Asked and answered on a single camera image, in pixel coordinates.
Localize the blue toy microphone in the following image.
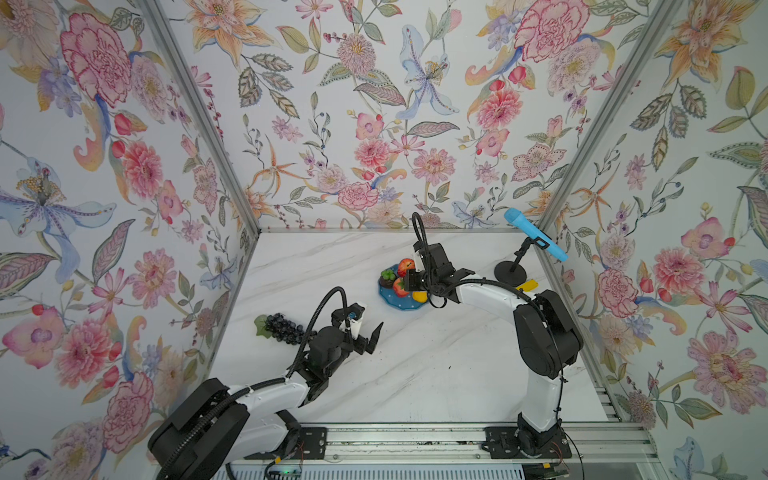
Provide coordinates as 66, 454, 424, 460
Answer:
504, 208, 568, 262

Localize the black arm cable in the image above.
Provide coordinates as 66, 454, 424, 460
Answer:
155, 286, 350, 480
410, 211, 586, 480

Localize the dark purple toy grape bunch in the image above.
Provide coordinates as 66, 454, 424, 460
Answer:
254, 313, 305, 345

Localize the blue polka dot plate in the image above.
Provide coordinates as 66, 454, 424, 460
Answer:
378, 265, 427, 311

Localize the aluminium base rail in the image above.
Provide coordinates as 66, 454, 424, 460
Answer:
232, 422, 667, 479

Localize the yellow toy block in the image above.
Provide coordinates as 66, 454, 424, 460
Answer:
517, 279, 539, 293

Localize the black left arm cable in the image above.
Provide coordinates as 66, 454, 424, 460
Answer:
155, 286, 350, 480

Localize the aluminium corner post left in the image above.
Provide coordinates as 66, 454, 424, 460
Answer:
137, 0, 261, 238

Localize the red yellow toy apple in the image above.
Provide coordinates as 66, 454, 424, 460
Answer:
397, 258, 415, 278

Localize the black microphone stand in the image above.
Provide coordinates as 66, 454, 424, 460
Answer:
494, 237, 549, 287

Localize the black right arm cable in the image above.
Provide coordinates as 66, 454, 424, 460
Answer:
410, 211, 586, 480

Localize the aluminium corner post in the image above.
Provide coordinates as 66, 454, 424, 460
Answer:
137, 0, 261, 238
539, 0, 679, 232

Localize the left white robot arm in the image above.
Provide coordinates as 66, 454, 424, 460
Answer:
148, 303, 383, 479

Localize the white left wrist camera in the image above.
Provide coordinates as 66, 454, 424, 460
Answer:
344, 301, 368, 340

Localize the aluminium corner post right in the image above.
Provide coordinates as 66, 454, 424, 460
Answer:
539, 0, 679, 232

